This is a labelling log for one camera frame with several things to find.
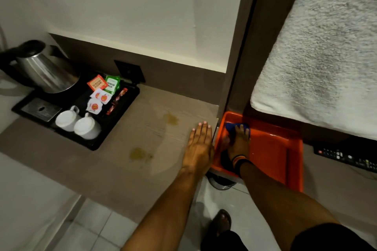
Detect person's right hand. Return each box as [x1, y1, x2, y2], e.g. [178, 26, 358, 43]
[220, 124, 252, 161]

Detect person's right forearm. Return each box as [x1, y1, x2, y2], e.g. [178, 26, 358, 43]
[239, 162, 342, 251]

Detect white ceramic cup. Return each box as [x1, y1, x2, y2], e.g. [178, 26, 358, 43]
[74, 112, 102, 140]
[55, 105, 81, 132]

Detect white sachet with orange print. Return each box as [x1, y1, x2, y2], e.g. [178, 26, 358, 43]
[86, 98, 103, 115]
[90, 88, 113, 105]

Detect orange tea sachet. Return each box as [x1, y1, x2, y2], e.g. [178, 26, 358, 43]
[87, 74, 109, 92]

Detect silver metal plate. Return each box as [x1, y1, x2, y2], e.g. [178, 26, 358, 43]
[21, 97, 62, 122]

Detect black serving tray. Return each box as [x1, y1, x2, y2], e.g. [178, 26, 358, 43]
[11, 71, 141, 151]

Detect black remote control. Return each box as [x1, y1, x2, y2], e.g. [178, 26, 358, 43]
[313, 142, 377, 174]

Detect orange plastic basin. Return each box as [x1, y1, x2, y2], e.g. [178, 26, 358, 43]
[212, 111, 304, 193]

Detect person's black sleeve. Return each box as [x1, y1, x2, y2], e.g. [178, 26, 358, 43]
[291, 223, 377, 251]

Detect person's left forearm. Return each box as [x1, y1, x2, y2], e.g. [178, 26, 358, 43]
[121, 168, 207, 251]

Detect stainless steel electric kettle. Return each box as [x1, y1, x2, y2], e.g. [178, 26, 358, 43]
[0, 40, 81, 94]

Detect blue cleaning cloth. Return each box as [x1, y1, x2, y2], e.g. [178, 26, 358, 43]
[224, 122, 251, 140]

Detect green tea sachet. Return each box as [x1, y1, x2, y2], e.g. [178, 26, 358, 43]
[104, 75, 121, 95]

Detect white terry towel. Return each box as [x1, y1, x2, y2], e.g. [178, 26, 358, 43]
[250, 0, 377, 141]

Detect orange and black wristband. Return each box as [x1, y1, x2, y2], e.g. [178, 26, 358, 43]
[232, 155, 254, 176]

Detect person's brown sandal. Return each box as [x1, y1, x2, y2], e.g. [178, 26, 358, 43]
[210, 209, 232, 238]

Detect person's left hand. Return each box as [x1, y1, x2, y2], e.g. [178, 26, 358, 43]
[182, 121, 215, 176]

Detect person's black trousers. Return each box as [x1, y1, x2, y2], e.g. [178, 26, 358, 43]
[200, 230, 248, 251]

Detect black wall socket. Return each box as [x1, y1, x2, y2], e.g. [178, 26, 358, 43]
[114, 60, 146, 84]

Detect metal waste bin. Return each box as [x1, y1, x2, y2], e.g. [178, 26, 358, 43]
[206, 171, 237, 191]

